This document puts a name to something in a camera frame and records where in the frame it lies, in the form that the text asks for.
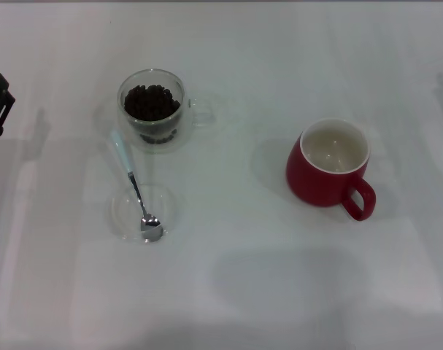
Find blue-handled metal spoon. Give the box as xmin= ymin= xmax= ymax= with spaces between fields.
xmin=109 ymin=130 xmax=163 ymax=242

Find clear double-wall glass cup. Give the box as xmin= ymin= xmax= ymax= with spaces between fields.
xmin=117 ymin=68 xmax=217 ymax=154

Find dark coffee beans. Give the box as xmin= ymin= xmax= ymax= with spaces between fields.
xmin=124 ymin=84 xmax=181 ymax=145

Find red ceramic mug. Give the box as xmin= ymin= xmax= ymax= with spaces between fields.
xmin=285 ymin=117 xmax=377 ymax=222

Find clear glass saucer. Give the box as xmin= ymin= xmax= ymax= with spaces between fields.
xmin=109 ymin=184 xmax=180 ymax=244

